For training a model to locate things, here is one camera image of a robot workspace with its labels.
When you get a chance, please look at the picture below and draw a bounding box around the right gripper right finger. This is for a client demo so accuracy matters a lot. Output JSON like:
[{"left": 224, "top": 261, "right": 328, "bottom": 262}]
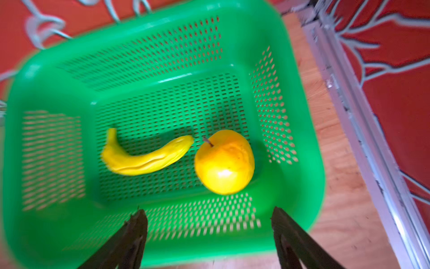
[{"left": 271, "top": 207, "right": 343, "bottom": 269}]

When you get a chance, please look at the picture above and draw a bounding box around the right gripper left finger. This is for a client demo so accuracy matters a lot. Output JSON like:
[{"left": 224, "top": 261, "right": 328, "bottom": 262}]
[{"left": 80, "top": 209, "right": 148, "bottom": 269}]

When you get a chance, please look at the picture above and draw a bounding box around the yellow apple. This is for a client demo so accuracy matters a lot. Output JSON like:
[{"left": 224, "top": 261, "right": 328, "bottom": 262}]
[{"left": 194, "top": 130, "right": 255, "bottom": 195}]

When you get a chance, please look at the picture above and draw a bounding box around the yellow banana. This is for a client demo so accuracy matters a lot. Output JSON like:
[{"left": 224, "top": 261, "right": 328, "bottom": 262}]
[{"left": 101, "top": 128, "right": 194, "bottom": 176}]

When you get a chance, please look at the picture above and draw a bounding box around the green plastic basket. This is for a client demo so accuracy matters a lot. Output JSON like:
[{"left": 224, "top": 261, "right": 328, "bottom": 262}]
[{"left": 2, "top": 1, "right": 325, "bottom": 269}]

